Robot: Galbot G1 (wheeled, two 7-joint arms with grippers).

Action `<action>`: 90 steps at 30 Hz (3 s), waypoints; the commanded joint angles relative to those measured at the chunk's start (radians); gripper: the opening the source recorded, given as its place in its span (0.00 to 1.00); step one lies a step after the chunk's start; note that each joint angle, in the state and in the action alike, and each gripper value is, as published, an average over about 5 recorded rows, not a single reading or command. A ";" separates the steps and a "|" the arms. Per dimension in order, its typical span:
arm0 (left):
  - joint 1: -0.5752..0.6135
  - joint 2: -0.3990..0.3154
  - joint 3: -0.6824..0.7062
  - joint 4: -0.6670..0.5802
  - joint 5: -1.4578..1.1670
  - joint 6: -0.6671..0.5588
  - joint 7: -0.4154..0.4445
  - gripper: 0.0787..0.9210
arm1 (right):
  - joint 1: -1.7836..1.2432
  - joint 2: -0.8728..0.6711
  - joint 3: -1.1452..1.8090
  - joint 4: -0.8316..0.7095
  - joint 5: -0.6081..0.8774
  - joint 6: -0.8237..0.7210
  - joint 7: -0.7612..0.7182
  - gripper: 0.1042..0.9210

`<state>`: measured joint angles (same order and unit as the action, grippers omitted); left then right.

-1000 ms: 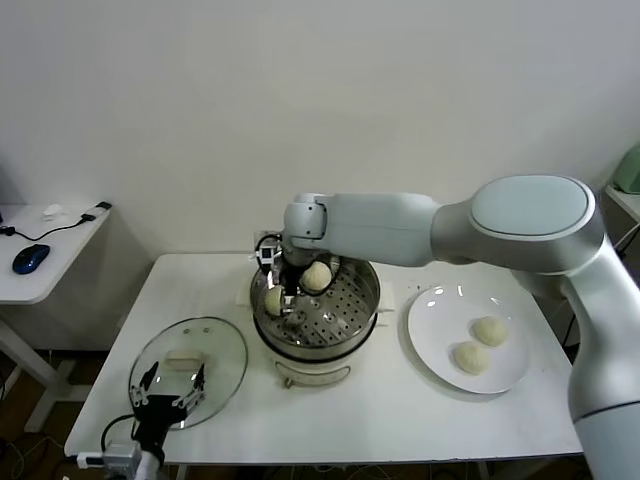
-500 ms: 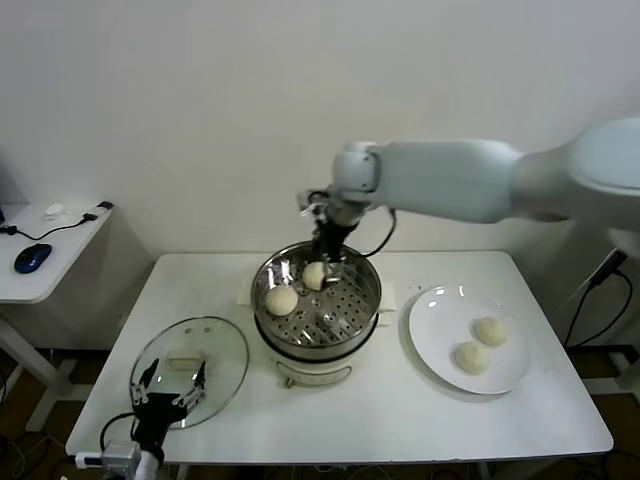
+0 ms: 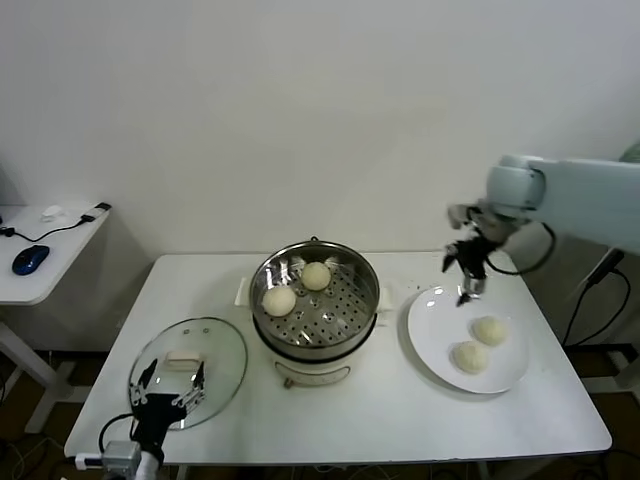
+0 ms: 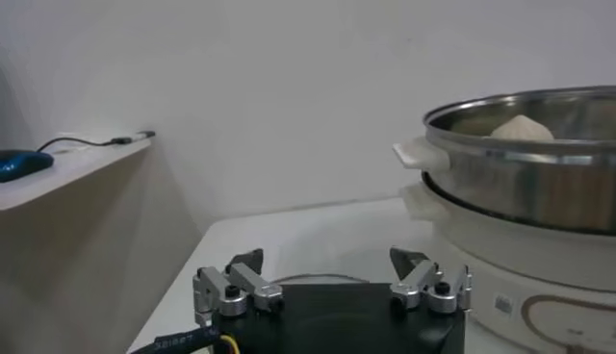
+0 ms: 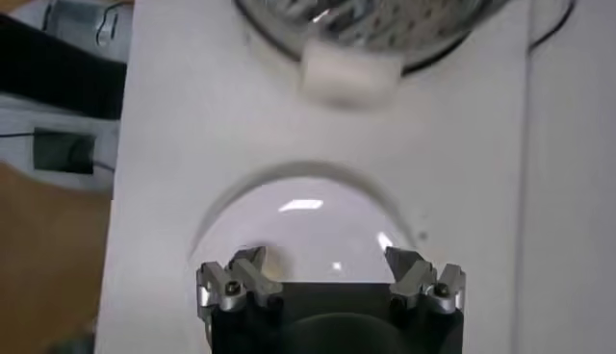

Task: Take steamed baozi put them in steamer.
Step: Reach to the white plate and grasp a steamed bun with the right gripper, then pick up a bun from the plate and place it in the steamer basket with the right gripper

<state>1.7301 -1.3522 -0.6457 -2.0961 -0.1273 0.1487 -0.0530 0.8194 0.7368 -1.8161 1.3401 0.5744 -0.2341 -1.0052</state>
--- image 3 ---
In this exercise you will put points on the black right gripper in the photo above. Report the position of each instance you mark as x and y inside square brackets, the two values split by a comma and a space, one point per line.
[474, 260]

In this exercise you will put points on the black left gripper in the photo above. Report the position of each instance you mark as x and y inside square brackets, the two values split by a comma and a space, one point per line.
[157, 412]

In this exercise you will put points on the glass pot lid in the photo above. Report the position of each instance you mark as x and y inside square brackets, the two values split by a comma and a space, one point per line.
[210, 360]

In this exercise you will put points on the white steamed baozi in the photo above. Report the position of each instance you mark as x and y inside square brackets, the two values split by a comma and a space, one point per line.
[490, 330]
[279, 301]
[315, 276]
[470, 356]

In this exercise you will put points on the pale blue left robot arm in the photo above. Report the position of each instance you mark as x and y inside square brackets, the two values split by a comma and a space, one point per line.
[150, 467]

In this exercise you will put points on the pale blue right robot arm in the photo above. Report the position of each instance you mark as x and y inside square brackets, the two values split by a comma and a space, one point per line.
[590, 195]

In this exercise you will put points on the stainless steel steamer basket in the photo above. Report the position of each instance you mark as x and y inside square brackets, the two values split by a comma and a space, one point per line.
[350, 290]

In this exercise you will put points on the white round plate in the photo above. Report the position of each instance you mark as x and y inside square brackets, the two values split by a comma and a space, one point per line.
[430, 325]

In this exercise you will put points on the white electric cooking pot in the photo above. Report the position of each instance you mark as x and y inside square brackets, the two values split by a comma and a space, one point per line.
[310, 372]

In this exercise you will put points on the white side table with mouse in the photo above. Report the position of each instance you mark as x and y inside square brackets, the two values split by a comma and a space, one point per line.
[65, 250]

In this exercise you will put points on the blue computer mouse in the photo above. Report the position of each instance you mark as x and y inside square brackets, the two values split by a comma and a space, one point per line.
[31, 260]

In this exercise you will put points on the mint green appliance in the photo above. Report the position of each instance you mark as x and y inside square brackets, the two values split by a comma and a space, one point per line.
[632, 154]

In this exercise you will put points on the small white crumpled object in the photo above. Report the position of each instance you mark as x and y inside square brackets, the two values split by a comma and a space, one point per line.
[55, 213]

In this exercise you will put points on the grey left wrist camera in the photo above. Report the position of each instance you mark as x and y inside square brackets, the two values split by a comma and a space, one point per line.
[120, 454]

